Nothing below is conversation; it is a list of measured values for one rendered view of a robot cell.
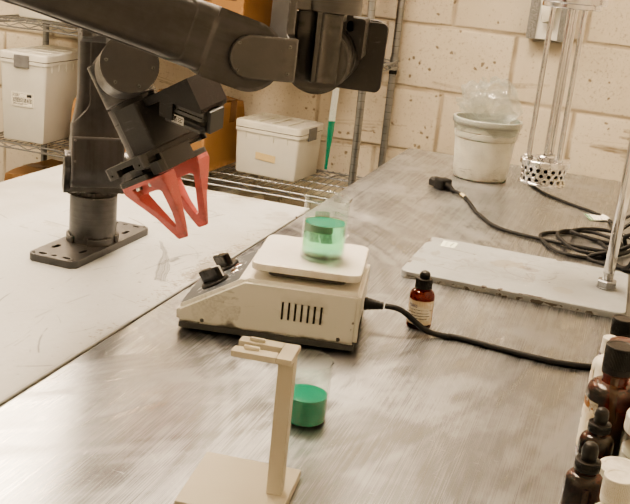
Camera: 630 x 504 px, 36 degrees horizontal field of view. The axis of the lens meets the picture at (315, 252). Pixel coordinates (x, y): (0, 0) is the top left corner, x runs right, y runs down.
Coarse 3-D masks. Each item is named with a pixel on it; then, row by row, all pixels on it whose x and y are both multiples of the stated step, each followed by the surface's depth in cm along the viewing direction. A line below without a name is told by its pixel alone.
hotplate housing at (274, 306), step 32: (224, 288) 104; (256, 288) 103; (288, 288) 103; (320, 288) 103; (352, 288) 103; (192, 320) 105; (224, 320) 105; (256, 320) 104; (288, 320) 104; (320, 320) 103; (352, 320) 103
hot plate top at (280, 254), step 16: (272, 240) 111; (288, 240) 112; (256, 256) 105; (272, 256) 106; (288, 256) 106; (352, 256) 108; (288, 272) 103; (304, 272) 102; (320, 272) 102; (336, 272) 102; (352, 272) 103
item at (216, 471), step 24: (264, 360) 70; (288, 360) 70; (288, 384) 71; (288, 408) 72; (288, 432) 73; (216, 456) 79; (192, 480) 75; (216, 480) 75; (240, 480) 76; (264, 480) 76; (288, 480) 76
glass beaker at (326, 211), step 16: (320, 192) 107; (336, 192) 107; (304, 208) 105; (320, 208) 103; (336, 208) 103; (304, 224) 105; (320, 224) 103; (336, 224) 104; (304, 240) 105; (320, 240) 104; (336, 240) 104; (304, 256) 105; (320, 256) 104; (336, 256) 105
